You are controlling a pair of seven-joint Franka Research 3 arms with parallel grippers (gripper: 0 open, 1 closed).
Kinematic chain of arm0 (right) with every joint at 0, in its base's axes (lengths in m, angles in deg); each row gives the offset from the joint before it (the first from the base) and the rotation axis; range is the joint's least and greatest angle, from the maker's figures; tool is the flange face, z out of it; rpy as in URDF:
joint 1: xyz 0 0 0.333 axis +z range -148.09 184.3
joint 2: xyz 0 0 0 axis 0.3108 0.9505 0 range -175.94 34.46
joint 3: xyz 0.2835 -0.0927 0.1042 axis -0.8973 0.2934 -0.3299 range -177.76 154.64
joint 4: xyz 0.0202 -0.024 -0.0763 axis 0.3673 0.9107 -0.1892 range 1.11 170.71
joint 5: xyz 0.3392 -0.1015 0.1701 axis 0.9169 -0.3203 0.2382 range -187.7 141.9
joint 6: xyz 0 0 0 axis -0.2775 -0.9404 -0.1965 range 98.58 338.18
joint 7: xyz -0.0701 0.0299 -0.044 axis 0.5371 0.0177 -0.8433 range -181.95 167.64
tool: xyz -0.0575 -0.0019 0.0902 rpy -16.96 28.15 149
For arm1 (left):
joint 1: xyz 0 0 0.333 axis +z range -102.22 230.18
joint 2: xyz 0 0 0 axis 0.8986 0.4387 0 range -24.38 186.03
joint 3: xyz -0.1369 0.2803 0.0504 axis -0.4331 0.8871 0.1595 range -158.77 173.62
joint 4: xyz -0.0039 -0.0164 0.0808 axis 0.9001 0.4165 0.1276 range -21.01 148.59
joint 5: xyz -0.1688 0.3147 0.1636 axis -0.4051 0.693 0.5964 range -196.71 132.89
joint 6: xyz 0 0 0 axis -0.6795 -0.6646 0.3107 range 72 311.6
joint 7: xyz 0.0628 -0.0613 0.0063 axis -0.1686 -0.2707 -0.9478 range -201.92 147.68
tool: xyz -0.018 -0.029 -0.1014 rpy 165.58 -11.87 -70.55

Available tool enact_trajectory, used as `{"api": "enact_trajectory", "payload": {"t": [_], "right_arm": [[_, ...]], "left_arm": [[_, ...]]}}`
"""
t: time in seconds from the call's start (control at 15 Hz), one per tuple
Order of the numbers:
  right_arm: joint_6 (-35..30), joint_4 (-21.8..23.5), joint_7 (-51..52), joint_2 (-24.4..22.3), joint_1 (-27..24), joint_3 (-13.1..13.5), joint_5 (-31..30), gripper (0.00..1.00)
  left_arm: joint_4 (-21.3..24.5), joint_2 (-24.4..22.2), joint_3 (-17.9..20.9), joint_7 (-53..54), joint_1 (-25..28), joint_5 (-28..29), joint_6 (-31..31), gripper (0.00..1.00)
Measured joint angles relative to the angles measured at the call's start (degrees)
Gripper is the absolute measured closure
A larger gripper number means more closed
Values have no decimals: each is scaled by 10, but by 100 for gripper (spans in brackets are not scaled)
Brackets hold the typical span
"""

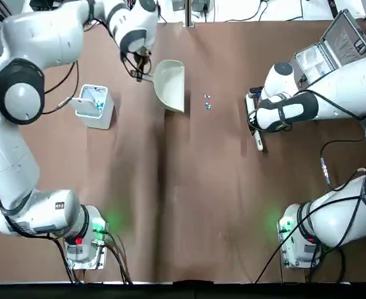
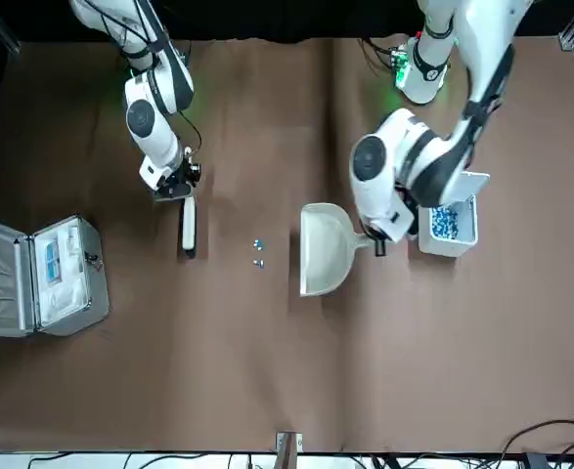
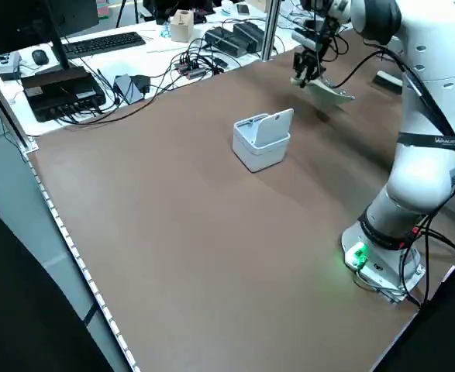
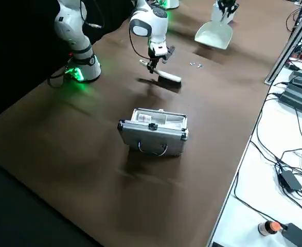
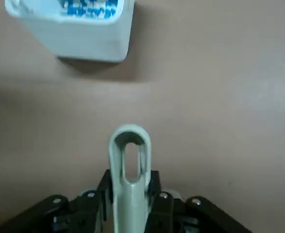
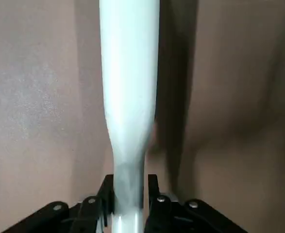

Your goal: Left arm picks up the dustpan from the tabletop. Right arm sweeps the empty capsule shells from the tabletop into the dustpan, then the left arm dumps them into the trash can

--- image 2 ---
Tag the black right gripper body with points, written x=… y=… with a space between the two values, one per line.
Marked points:
x=181 y=176

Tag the pale grey dustpan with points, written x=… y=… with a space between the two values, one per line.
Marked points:
x=323 y=254

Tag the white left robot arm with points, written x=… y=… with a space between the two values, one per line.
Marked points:
x=379 y=161

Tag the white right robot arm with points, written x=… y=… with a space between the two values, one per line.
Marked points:
x=152 y=127

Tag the white flip-lid trash can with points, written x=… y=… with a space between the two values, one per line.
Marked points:
x=445 y=246

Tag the heap of blue capsules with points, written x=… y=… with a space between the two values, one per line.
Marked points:
x=444 y=222

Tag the blue white medicine box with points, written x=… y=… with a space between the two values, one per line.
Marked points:
x=52 y=261

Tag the clear plastic bag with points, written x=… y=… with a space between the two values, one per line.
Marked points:
x=64 y=303

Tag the open aluminium case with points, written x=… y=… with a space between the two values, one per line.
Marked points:
x=3 y=278

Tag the aluminium profile post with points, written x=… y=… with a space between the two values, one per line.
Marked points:
x=289 y=447

